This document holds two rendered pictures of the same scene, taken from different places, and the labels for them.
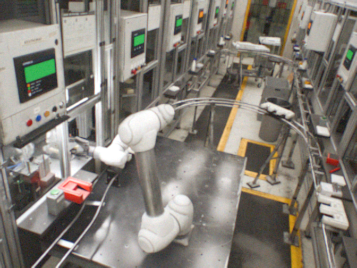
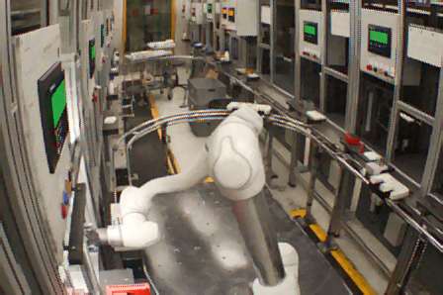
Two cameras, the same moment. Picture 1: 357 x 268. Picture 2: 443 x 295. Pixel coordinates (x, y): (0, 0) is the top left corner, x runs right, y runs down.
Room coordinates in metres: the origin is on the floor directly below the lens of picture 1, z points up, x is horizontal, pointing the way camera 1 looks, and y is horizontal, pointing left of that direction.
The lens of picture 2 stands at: (0.45, 0.70, 1.85)
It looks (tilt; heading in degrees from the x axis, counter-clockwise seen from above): 23 degrees down; 331
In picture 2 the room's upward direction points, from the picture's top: straight up
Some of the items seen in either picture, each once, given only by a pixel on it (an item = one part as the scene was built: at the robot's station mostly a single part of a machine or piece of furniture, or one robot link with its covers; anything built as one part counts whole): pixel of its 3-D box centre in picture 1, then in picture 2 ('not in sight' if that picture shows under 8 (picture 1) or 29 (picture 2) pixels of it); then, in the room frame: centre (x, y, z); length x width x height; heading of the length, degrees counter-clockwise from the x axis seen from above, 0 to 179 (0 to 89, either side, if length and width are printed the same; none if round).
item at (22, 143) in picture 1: (43, 127); (75, 215); (1.26, 0.67, 1.37); 0.36 x 0.04 x 0.04; 166
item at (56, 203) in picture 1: (54, 200); not in sight; (1.19, 0.62, 0.97); 0.08 x 0.08 x 0.12; 76
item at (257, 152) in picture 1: (257, 157); not in sight; (3.53, -1.12, 0.01); 1.00 x 0.55 x 0.01; 166
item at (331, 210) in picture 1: (329, 208); (384, 185); (1.58, -1.06, 0.84); 0.37 x 0.14 x 0.10; 166
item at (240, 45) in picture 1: (247, 63); (147, 74); (6.97, -1.38, 0.48); 0.88 x 0.56 x 0.96; 94
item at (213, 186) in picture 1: (167, 191); (210, 255); (1.77, 0.03, 0.66); 1.50 x 1.06 x 0.04; 166
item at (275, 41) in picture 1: (266, 55); (161, 61); (8.12, -2.07, 0.48); 0.84 x 0.58 x 0.97; 174
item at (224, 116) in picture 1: (228, 92); (140, 115); (6.10, -0.95, 0.01); 5.85 x 0.59 x 0.01; 166
